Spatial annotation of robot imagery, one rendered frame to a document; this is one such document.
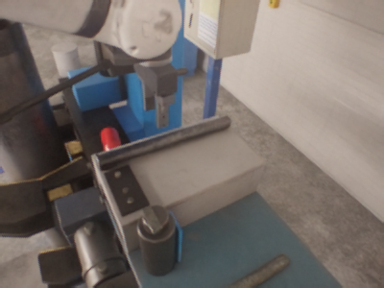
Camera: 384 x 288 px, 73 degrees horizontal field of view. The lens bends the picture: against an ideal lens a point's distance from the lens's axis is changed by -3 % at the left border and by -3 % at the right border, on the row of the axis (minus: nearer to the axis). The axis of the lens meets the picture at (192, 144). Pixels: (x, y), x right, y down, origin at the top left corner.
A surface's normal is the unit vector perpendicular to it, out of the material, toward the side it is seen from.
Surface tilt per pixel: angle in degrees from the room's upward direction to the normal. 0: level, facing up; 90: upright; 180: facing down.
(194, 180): 0
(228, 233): 0
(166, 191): 0
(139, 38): 95
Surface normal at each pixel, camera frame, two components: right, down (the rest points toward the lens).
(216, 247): 0.05, -0.73
